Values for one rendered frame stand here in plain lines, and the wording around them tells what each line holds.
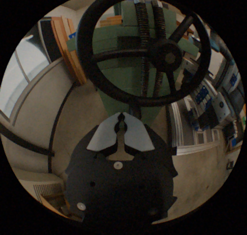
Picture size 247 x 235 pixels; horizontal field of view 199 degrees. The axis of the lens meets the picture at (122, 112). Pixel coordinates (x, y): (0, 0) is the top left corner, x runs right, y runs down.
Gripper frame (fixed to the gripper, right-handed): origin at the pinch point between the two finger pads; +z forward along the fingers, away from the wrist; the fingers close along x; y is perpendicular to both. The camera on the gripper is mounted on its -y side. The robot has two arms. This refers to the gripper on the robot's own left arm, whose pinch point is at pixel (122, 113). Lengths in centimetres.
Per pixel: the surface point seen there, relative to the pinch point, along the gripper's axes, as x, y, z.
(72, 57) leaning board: -99, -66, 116
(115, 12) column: -3, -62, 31
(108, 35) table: -3.8, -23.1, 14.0
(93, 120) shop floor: -44, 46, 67
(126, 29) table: 1.8, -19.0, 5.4
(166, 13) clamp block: 11.7, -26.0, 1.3
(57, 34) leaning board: -117, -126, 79
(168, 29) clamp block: 12.4, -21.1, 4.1
